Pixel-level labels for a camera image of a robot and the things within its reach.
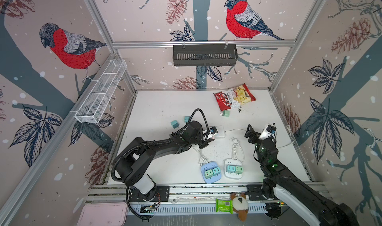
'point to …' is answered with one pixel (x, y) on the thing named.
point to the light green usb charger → (238, 169)
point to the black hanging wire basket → (205, 55)
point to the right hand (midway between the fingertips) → (254, 128)
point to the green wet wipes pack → (224, 206)
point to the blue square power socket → (210, 166)
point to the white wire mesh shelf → (112, 72)
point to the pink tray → (103, 214)
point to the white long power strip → (221, 134)
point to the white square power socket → (235, 162)
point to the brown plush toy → (240, 205)
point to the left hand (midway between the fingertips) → (212, 136)
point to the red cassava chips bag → (234, 97)
